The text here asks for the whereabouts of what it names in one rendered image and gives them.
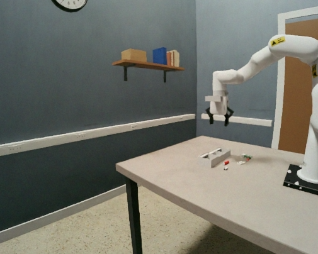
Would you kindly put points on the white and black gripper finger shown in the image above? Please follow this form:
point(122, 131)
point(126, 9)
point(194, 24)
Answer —
point(210, 115)
point(228, 116)

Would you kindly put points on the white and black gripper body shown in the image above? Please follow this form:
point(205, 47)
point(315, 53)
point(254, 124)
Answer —
point(220, 107)

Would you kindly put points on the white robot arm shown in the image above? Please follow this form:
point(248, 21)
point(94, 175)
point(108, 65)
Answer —
point(306, 50)

